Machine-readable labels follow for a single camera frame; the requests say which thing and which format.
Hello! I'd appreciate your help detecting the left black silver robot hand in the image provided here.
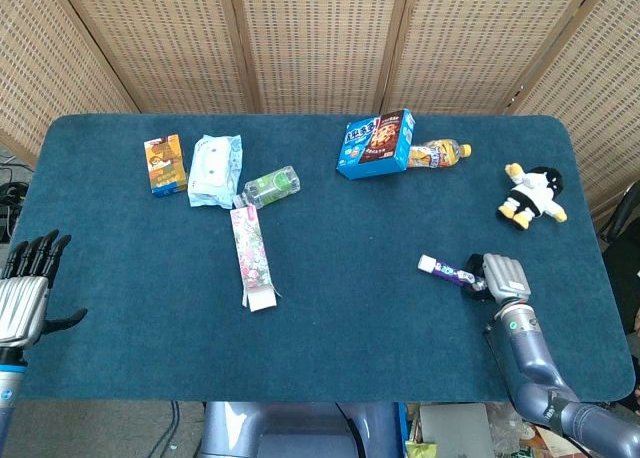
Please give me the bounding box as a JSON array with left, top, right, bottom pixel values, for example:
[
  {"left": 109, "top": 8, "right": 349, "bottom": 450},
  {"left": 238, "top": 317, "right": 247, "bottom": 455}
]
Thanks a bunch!
[{"left": 0, "top": 229, "right": 89, "bottom": 350}]

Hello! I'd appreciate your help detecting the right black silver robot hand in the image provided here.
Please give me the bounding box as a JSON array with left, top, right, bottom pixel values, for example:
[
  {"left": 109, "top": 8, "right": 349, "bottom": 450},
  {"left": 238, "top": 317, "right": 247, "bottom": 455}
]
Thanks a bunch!
[{"left": 464, "top": 251, "right": 532, "bottom": 304}]

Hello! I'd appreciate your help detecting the purple toothpaste tube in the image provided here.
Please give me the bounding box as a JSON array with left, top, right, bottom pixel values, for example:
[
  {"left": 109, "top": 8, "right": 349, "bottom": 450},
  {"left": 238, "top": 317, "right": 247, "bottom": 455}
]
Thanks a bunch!
[{"left": 417, "top": 254, "right": 489, "bottom": 295}]

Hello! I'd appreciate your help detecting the pink floral long box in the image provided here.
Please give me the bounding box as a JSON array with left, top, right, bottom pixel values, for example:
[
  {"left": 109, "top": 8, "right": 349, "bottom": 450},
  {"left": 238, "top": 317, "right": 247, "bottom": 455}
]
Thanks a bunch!
[{"left": 229, "top": 203, "right": 279, "bottom": 311}]

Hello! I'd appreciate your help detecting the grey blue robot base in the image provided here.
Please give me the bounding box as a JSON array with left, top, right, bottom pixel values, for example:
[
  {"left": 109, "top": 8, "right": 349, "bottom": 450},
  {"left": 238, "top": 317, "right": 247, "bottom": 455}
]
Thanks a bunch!
[{"left": 199, "top": 401, "right": 406, "bottom": 458}]

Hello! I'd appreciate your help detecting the blue cookie box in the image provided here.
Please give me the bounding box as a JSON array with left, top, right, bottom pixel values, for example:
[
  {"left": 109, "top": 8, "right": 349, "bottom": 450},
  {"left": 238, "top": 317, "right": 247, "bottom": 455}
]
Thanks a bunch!
[{"left": 335, "top": 108, "right": 417, "bottom": 181}]

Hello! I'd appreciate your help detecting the orange snack box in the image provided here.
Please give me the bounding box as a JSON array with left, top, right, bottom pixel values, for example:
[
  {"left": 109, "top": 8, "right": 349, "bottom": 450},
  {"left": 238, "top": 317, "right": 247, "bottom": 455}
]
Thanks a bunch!
[{"left": 143, "top": 133, "right": 189, "bottom": 199}]

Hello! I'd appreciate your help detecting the black white plush toy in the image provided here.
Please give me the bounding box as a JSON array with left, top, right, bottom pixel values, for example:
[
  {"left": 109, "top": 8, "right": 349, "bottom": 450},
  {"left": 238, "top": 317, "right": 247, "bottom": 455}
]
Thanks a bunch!
[{"left": 495, "top": 163, "right": 569, "bottom": 230}]

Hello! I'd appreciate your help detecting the black chair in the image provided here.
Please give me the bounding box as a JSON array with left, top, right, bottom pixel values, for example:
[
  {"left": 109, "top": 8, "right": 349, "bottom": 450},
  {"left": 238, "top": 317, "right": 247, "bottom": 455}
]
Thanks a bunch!
[{"left": 599, "top": 180, "right": 640, "bottom": 329}]

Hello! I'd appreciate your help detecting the orange drink bottle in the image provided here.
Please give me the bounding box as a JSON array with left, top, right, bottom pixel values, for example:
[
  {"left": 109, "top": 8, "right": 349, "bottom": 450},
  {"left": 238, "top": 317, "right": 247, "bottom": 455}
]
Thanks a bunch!
[{"left": 407, "top": 138, "right": 473, "bottom": 170}]

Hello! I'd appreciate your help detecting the blue carpet table mat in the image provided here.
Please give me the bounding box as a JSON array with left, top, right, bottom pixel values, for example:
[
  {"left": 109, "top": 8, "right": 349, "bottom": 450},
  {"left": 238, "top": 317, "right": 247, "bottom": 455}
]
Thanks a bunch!
[{"left": 2, "top": 113, "right": 632, "bottom": 403}]

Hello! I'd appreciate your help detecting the light blue wet wipes pack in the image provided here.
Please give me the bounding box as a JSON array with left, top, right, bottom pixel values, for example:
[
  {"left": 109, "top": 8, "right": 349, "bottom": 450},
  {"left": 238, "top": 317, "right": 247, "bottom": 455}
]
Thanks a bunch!
[{"left": 187, "top": 133, "right": 244, "bottom": 210}]

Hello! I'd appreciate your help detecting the clear bottle with green label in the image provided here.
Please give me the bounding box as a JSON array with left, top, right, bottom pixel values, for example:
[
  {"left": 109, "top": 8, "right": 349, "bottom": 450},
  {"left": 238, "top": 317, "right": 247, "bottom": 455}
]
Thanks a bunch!
[{"left": 232, "top": 165, "right": 302, "bottom": 210}]

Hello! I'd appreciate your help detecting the woven wooden folding screen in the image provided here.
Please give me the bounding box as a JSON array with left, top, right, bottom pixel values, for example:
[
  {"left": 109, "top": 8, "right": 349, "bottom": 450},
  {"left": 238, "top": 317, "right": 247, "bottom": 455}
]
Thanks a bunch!
[{"left": 0, "top": 0, "right": 640, "bottom": 214}]

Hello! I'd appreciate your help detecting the tangle of black cables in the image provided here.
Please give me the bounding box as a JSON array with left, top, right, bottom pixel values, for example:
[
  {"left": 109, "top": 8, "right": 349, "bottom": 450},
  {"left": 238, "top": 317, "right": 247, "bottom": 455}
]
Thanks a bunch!
[{"left": 0, "top": 162, "right": 29, "bottom": 244}]

